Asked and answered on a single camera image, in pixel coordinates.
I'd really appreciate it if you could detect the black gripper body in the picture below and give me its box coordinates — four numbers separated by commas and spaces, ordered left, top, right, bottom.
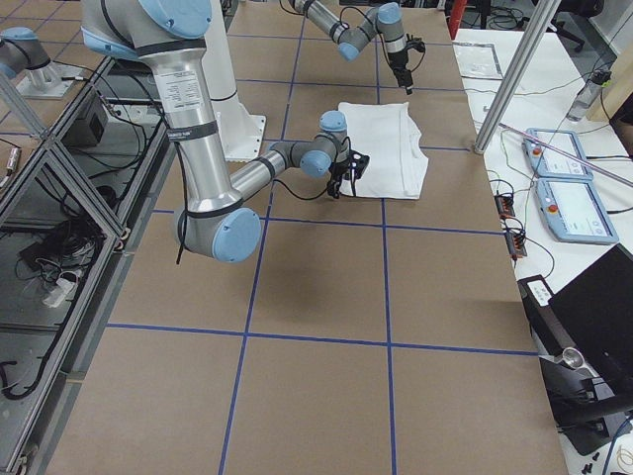
393, 62, 413, 91
326, 158, 358, 198

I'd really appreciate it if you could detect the white long-sleeve printed shirt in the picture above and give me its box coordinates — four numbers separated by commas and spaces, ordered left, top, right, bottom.
338, 102, 428, 200

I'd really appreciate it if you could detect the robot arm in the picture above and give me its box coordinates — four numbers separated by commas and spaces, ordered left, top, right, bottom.
82, 1, 361, 263
289, 1, 425, 95

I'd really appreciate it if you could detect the plastic document sleeve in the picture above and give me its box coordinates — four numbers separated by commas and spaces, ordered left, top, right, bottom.
453, 42, 503, 80

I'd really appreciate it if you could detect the upper blue teach pendant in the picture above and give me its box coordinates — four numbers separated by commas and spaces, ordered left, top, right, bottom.
523, 128, 593, 182

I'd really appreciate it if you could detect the blue teach pendant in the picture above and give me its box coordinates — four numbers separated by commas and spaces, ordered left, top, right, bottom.
523, 128, 593, 182
536, 178, 619, 245

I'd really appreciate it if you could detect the clear water bottle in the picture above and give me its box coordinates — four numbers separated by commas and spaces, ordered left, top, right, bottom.
566, 67, 612, 122

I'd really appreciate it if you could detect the lower blue teach pendant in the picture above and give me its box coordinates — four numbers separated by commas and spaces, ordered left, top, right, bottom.
536, 178, 619, 245

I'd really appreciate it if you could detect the metal grabber stick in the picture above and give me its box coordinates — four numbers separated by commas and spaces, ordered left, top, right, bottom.
499, 124, 632, 187

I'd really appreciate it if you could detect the black laptop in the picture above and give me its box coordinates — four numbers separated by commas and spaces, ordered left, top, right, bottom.
517, 244, 632, 455

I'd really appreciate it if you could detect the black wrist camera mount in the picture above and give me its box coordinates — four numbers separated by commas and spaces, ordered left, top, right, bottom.
406, 34, 426, 53
344, 150, 370, 181

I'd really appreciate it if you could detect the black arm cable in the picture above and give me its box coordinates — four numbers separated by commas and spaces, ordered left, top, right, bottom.
272, 142, 362, 202

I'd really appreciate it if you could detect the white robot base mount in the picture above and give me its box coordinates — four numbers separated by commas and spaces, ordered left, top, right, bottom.
216, 113, 266, 162

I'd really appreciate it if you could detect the grey aluminium camera post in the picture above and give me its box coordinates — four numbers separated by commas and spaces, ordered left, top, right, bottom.
473, 0, 561, 154

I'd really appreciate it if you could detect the aluminium frame rack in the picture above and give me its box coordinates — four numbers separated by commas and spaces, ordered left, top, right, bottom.
1, 59, 167, 474

